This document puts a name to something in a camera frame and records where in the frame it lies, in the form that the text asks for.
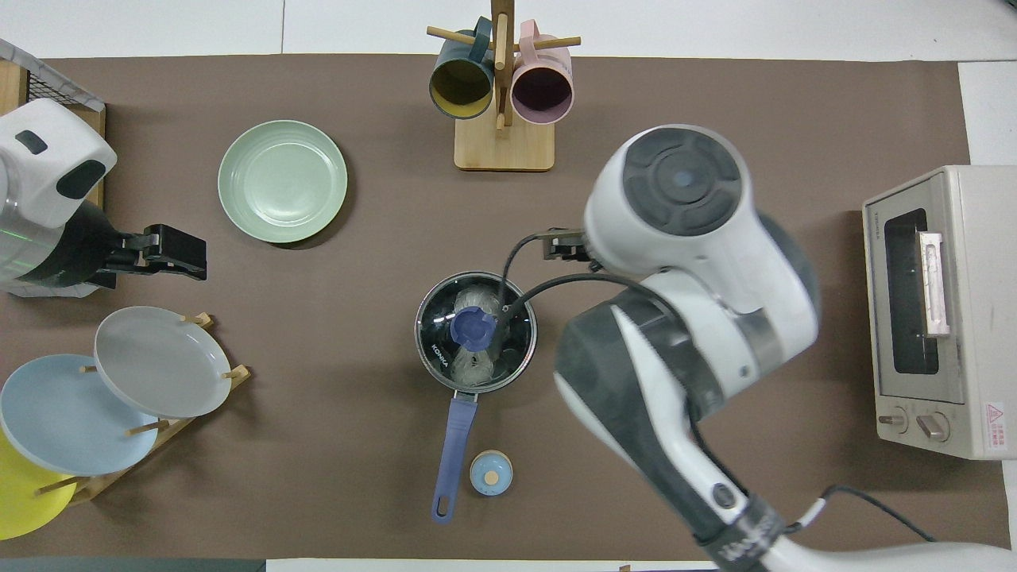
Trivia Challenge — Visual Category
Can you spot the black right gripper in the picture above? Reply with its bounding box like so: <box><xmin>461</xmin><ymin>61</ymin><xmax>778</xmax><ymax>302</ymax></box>
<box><xmin>543</xmin><ymin>228</ymin><xmax>593</xmax><ymax>263</ymax></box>

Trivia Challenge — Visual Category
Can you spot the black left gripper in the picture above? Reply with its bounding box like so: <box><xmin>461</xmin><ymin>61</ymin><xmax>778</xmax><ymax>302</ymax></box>
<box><xmin>32</xmin><ymin>203</ymin><xmax>209</xmax><ymax>291</ymax></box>

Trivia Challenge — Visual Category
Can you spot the white vermicelli bundle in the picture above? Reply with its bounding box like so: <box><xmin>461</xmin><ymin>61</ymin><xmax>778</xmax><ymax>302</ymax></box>
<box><xmin>449</xmin><ymin>288</ymin><xmax>513</xmax><ymax>386</ymax></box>

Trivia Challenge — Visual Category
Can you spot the glass lid blue knob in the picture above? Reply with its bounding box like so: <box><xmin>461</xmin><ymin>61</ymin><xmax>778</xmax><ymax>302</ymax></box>
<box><xmin>414</xmin><ymin>272</ymin><xmax>538</xmax><ymax>392</ymax></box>

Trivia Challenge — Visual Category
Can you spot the grey plate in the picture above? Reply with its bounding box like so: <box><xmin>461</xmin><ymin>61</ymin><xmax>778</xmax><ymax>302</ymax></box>
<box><xmin>94</xmin><ymin>307</ymin><xmax>234</xmax><ymax>419</ymax></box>

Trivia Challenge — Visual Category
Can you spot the light green plate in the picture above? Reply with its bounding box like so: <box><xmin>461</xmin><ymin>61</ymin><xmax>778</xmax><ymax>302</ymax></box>
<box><xmin>218</xmin><ymin>120</ymin><xmax>349</xmax><ymax>244</ymax></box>

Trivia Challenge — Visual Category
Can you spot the wooden plate rack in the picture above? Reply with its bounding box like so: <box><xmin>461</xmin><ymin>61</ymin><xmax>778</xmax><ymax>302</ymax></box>
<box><xmin>36</xmin><ymin>312</ymin><xmax>252</xmax><ymax>506</ymax></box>

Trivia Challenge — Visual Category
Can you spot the light blue plate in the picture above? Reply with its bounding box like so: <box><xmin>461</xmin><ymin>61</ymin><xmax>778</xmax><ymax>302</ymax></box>
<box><xmin>0</xmin><ymin>354</ymin><xmax>160</xmax><ymax>477</ymax></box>

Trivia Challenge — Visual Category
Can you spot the yellow plate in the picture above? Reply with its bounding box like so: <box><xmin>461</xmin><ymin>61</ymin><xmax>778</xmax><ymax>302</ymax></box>
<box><xmin>0</xmin><ymin>429</ymin><xmax>79</xmax><ymax>541</ymax></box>

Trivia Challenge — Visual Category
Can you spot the brown table mat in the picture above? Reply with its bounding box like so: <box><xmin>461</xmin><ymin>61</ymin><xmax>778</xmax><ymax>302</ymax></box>
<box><xmin>0</xmin><ymin>54</ymin><xmax>972</xmax><ymax>561</ymax></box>

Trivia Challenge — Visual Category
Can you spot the wooden mug tree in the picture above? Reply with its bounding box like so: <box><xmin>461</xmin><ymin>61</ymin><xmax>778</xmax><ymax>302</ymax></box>
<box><xmin>427</xmin><ymin>0</ymin><xmax>582</xmax><ymax>172</ymax></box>

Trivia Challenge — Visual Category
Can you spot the pink mug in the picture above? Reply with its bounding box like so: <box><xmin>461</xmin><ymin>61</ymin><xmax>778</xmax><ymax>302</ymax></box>
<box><xmin>511</xmin><ymin>20</ymin><xmax>574</xmax><ymax>126</ymax></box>

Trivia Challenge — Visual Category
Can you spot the dark teal mug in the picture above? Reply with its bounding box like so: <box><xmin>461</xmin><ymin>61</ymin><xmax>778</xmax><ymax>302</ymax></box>
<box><xmin>429</xmin><ymin>17</ymin><xmax>495</xmax><ymax>120</ymax></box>

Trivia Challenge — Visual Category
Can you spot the light wooden board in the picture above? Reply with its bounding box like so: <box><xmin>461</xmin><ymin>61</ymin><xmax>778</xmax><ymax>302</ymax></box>
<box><xmin>0</xmin><ymin>62</ymin><xmax>30</xmax><ymax>112</ymax></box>

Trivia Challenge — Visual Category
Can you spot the small blue shaker jar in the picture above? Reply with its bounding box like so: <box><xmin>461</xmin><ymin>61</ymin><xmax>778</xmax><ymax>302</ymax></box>
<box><xmin>470</xmin><ymin>450</ymin><xmax>514</xmax><ymax>497</ymax></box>

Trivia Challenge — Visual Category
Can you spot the white toaster oven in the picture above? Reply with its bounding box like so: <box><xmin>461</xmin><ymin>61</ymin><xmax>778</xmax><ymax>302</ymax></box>
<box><xmin>863</xmin><ymin>164</ymin><xmax>1017</xmax><ymax>462</ymax></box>

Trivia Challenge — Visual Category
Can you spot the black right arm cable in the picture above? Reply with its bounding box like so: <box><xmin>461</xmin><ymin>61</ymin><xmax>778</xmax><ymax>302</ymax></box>
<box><xmin>499</xmin><ymin>232</ymin><xmax>938</xmax><ymax>543</ymax></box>

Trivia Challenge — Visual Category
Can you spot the dark pot blue handle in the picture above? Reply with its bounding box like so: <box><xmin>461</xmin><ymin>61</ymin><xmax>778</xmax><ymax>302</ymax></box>
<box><xmin>414</xmin><ymin>272</ymin><xmax>539</xmax><ymax>525</ymax></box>

